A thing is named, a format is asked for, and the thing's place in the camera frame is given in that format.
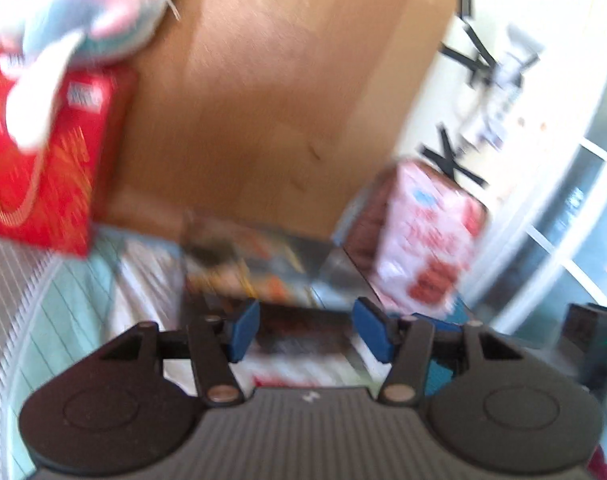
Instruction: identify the black sheep print box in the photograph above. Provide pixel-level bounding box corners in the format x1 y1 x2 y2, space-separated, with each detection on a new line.
180 212 387 391

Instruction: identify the pink blue plush toy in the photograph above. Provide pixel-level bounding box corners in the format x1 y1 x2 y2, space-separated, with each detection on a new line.
0 0 176 153

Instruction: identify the white power strip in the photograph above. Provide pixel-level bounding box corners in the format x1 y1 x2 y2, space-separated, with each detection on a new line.
457 104 509 152

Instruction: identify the black device with green light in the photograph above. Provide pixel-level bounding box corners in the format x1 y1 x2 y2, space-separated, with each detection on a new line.
552 304 607 402

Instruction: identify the beige patterned cloth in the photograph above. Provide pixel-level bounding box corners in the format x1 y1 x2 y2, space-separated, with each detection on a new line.
104 240 389 394

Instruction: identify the pink fried dough snack bag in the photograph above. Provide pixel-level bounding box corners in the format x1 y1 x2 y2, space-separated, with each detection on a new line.
369 159 488 318

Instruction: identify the red gift bag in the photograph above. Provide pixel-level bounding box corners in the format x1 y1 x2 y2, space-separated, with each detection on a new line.
0 51 138 257

